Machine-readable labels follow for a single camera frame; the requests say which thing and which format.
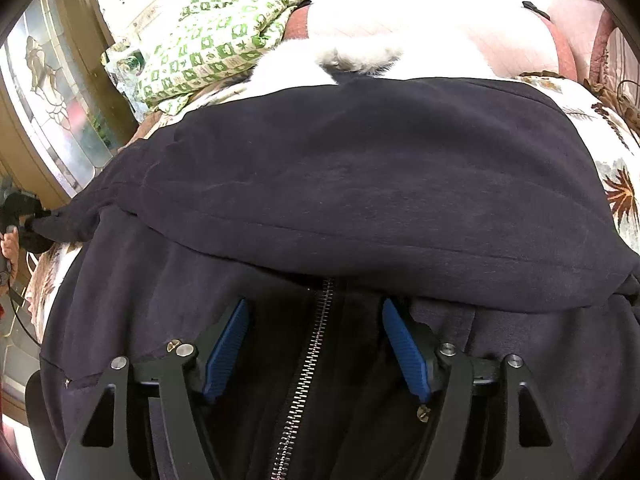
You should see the green patterned pillow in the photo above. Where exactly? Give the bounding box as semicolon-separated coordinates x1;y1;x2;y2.
101;0;306;120

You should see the striped beige pillow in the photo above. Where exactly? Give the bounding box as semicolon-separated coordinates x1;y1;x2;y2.
593;28;639;133

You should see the black fur-trimmed coat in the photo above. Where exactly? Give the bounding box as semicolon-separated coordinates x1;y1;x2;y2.
32;77;639;479

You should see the person's left hand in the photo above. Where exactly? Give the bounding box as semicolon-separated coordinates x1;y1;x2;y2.
1;226;20;286

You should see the stained glass door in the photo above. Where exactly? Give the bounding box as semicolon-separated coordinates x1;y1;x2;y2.
1;0;122;196

